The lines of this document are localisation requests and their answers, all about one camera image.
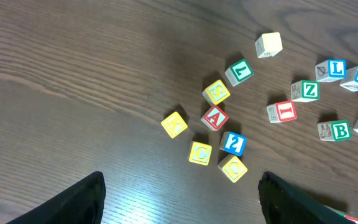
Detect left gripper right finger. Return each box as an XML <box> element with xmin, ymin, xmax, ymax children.
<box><xmin>258</xmin><ymin>171</ymin><xmax>353</xmax><ymax>224</ymax></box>

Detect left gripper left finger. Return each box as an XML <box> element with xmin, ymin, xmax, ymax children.
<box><xmin>8</xmin><ymin>171</ymin><xmax>106</xmax><ymax>224</ymax></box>

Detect red E block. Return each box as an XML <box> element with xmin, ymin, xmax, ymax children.
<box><xmin>344</xmin><ymin>215</ymin><xmax>358</xmax><ymax>224</ymax></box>

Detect red I block sideways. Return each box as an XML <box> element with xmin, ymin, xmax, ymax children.
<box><xmin>266</xmin><ymin>100</ymin><xmax>298</xmax><ymax>123</ymax></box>

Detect green N block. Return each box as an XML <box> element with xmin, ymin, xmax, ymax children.
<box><xmin>326</xmin><ymin>205</ymin><xmax>346</xmax><ymax>217</ymax></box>

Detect yellow O block left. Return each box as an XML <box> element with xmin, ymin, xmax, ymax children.
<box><xmin>218</xmin><ymin>154</ymin><xmax>248</xmax><ymax>183</ymax></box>

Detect blue 2 block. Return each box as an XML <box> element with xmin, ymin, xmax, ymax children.
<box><xmin>219</xmin><ymin>131</ymin><xmax>247</xmax><ymax>156</ymax></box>

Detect green B block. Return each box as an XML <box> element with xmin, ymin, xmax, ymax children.
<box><xmin>317</xmin><ymin>120</ymin><xmax>352</xmax><ymax>142</ymax></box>

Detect yellow C block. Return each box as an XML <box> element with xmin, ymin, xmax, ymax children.
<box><xmin>188</xmin><ymin>141</ymin><xmax>213</xmax><ymax>166</ymax></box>

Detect red A block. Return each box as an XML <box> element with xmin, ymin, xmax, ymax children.
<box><xmin>201</xmin><ymin>105</ymin><xmax>229</xmax><ymax>131</ymax></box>

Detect green Z block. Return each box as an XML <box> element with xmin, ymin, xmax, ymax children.
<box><xmin>291</xmin><ymin>80</ymin><xmax>320</xmax><ymax>103</ymax></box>

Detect yellow K block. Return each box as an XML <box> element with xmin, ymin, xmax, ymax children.
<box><xmin>161</xmin><ymin>111</ymin><xmax>188</xmax><ymax>139</ymax></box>

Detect yellow S block left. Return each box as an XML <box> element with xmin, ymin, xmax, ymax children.
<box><xmin>202</xmin><ymin>80</ymin><xmax>231</xmax><ymax>106</ymax></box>

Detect green 7 block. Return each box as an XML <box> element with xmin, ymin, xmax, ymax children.
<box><xmin>224</xmin><ymin>58</ymin><xmax>254</xmax><ymax>86</ymax></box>

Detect blue L block upright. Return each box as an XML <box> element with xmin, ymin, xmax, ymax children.
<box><xmin>314</xmin><ymin>59</ymin><xmax>347</xmax><ymax>83</ymax></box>

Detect yellow W block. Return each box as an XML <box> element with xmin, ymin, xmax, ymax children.
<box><xmin>255</xmin><ymin>32</ymin><xmax>283</xmax><ymax>58</ymax></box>

